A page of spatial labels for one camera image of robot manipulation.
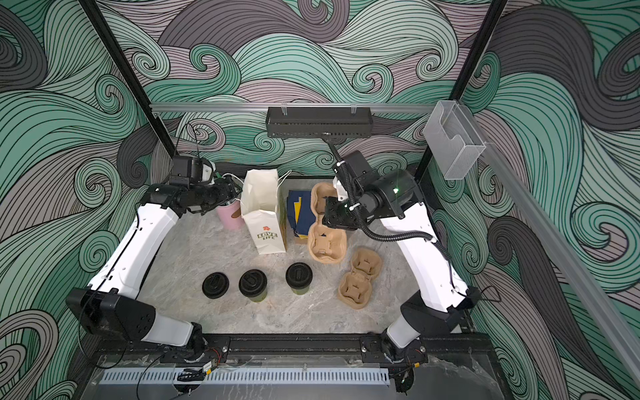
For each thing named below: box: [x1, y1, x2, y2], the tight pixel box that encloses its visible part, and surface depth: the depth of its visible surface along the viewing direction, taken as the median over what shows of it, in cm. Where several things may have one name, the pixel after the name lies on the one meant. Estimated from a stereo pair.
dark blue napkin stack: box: [286, 190, 316, 235], surface depth 103 cm
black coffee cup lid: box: [201, 271, 230, 300], surface depth 85 cm
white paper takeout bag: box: [240, 168, 286, 255], surface depth 89 cm
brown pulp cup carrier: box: [337, 248, 384, 310], surface depth 84 cm
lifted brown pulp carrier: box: [307, 181, 348, 265], surface depth 64 cm
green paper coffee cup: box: [290, 284, 311, 295], surface depth 78 cm
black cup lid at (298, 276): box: [285, 261, 313, 295], surface depth 79 cm
